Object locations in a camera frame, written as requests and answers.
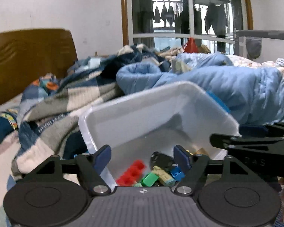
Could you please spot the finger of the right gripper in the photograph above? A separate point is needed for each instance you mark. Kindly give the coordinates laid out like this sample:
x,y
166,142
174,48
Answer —
x,y
250,135

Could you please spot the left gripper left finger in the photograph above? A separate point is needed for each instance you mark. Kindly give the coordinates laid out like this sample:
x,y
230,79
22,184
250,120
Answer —
x,y
87,167

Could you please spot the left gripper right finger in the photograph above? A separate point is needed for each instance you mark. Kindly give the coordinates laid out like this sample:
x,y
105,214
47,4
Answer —
x,y
204,175

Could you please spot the blue toy block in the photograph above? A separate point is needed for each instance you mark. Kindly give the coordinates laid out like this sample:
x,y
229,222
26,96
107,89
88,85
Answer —
x,y
177,173

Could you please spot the beige toy vehicle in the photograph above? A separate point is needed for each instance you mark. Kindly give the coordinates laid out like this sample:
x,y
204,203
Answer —
x,y
164,178

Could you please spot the red long building block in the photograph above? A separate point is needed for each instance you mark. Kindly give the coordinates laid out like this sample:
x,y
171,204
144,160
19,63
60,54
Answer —
x,y
132,175

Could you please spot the green building block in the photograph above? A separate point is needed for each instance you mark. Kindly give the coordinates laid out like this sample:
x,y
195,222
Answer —
x,y
149,180

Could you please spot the yellow toy block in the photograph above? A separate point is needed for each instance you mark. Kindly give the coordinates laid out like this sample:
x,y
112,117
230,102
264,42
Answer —
x,y
200,151

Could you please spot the black toy car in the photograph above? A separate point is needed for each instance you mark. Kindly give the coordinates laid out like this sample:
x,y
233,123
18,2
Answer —
x,y
163,161

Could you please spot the light blue duvet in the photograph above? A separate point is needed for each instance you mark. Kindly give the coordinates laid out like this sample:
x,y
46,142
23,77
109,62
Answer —
x,y
253,96

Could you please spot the checkered blue grey blanket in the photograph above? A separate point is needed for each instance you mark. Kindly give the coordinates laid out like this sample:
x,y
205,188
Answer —
x,y
49,109

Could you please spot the white plastic bin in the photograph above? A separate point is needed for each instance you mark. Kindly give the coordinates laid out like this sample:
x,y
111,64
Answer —
x,y
136,125

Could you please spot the patterned white quilt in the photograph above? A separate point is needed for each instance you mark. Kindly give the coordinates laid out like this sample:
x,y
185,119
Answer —
x,y
239,61

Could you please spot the blue patterned pillow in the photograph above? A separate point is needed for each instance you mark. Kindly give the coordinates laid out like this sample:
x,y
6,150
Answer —
x,y
8,124

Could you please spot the red bag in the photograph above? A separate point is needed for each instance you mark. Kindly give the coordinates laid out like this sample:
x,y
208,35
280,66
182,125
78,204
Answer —
x,y
190,46

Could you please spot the wooden headboard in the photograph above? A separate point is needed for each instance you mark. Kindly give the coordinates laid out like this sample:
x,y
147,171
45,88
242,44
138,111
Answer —
x,y
26,55

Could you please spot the window with white frame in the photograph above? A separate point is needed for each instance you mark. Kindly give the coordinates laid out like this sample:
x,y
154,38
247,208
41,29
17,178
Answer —
x,y
171,23

